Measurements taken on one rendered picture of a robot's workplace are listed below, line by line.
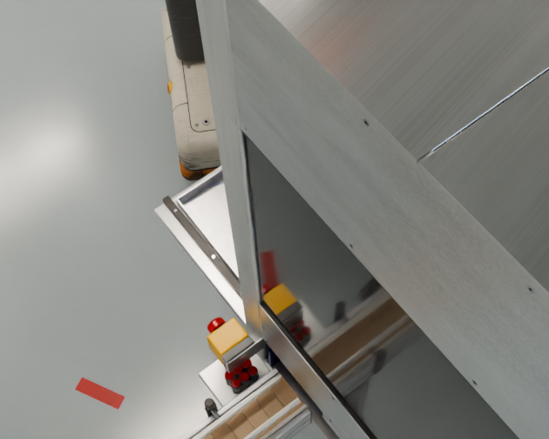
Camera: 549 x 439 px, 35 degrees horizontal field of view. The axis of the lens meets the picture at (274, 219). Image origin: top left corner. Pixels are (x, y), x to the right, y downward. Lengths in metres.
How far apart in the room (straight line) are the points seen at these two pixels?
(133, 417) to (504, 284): 2.21
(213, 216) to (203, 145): 0.86
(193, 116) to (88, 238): 0.57
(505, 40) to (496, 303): 0.24
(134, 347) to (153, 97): 0.99
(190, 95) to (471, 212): 2.36
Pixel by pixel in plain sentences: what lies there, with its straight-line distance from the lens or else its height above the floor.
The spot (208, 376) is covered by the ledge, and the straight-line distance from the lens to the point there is 1.96.
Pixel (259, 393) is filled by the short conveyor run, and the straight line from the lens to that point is 1.84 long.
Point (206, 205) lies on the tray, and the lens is 2.12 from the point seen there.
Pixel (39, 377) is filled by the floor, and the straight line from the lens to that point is 2.99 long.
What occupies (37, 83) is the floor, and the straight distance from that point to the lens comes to 3.54.
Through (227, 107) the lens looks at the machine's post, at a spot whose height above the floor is 1.83.
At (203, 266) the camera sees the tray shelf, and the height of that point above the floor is 0.88.
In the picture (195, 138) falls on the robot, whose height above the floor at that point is 0.28.
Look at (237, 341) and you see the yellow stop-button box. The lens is 1.82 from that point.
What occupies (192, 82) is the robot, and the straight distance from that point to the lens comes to 3.07.
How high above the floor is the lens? 2.74
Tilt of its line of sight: 63 degrees down
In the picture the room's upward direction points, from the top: 3 degrees counter-clockwise
